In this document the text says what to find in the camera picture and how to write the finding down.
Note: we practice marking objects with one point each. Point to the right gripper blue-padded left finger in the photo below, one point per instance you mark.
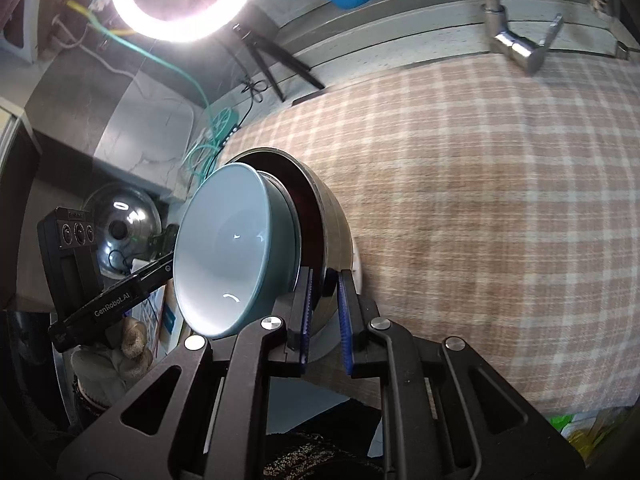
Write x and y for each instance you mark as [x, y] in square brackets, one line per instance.
[201, 413]

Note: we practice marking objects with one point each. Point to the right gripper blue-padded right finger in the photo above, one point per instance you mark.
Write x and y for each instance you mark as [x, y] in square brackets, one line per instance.
[446, 412]

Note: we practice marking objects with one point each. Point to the pale green ceramic bowl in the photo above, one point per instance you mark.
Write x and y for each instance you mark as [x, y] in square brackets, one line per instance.
[237, 250]

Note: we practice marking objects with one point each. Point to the large stainless steel bowl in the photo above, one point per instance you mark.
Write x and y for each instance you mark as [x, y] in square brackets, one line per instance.
[324, 331]

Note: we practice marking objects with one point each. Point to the red steel-lined bowl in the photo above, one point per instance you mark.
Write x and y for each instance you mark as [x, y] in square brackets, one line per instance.
[295, 179]

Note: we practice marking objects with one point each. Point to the white plate with leaf print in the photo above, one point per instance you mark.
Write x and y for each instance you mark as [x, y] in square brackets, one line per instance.
[356, 267]

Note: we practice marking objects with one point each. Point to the steel pot lid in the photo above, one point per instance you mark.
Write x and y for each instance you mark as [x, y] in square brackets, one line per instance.
[126, 222]

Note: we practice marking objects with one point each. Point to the teal round power strip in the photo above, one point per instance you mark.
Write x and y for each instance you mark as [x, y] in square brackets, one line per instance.
[225, 122]

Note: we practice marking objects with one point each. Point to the beige plaid tablecloth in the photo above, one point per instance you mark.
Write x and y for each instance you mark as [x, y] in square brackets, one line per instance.
[495, 206]

